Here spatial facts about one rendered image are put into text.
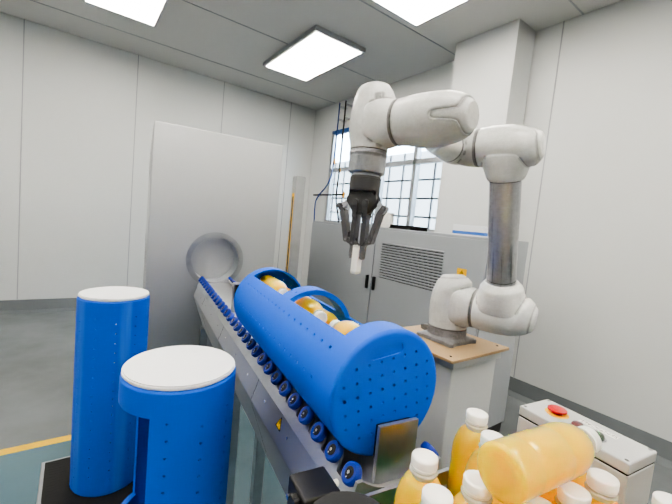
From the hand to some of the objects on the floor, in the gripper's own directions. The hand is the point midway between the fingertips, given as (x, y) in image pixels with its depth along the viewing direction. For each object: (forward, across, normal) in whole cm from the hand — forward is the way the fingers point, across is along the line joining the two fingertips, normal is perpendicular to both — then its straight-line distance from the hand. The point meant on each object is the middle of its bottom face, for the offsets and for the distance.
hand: (356, 259), depth 88 cm
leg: (+136, +73, -48) cm, 161 cm away
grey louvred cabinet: (+134, +64, -244) cm, 286 cm away
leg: (+136, +64, -59) cm, 162 cm away
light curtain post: (+135, +86, -106) cm, 192 cm away
